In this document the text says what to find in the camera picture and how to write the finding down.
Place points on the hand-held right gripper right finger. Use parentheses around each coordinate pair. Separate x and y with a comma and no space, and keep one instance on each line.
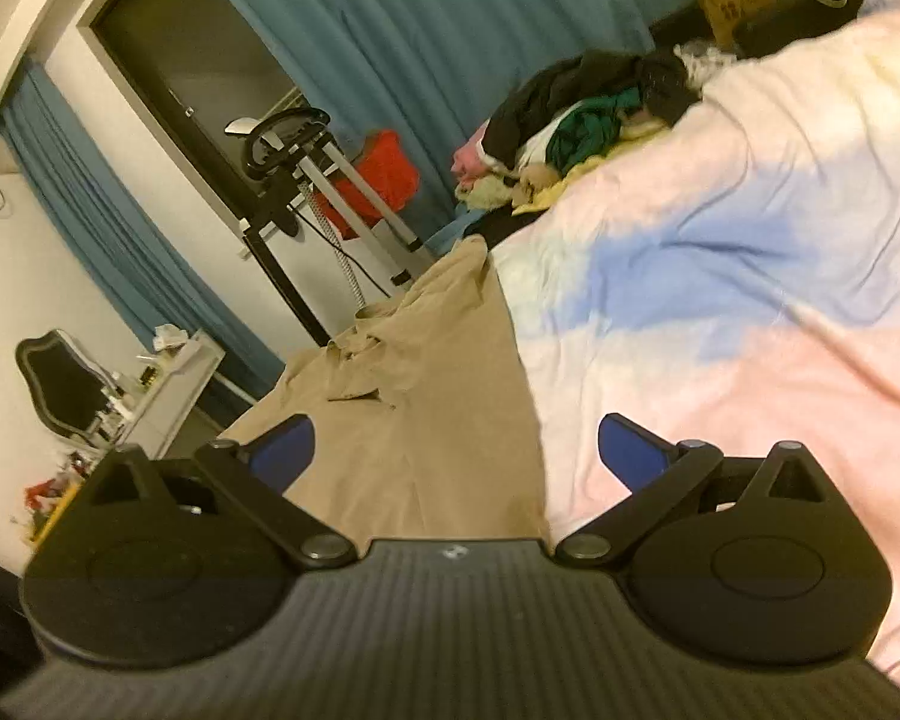
(630,450)

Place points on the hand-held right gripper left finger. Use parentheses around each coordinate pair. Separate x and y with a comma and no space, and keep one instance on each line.
(285,450)

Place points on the khaki printed t-shirt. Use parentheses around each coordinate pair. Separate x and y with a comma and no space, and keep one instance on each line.
(435,405)

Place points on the pile of mixed clothes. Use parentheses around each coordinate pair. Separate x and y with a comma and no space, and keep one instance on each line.
(570,120)

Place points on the white dressing table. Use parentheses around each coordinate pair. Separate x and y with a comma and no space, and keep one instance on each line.
(172,397)

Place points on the white tissue box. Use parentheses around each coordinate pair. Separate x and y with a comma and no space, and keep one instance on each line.
(169,337)

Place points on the black metal stand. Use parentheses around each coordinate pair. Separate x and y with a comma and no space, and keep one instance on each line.
(285,285)

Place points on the group of cosmetic bottles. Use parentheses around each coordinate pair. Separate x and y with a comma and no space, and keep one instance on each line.
(124,409)

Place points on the pastel tie-dye duvet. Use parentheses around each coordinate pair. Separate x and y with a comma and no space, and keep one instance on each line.
(757,277)

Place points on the wavy black-framed mirror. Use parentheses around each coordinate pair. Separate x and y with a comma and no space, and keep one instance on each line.
(56,382)

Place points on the yellow tray of small things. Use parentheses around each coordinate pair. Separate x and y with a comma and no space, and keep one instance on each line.
(49,502)

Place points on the narrow blue curtain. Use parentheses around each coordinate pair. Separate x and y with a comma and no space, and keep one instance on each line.
(112,240)

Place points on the wide blue curtain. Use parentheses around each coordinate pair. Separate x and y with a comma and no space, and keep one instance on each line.
(435,37)

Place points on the black leather armchair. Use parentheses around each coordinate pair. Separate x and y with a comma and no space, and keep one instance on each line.
(795,22)

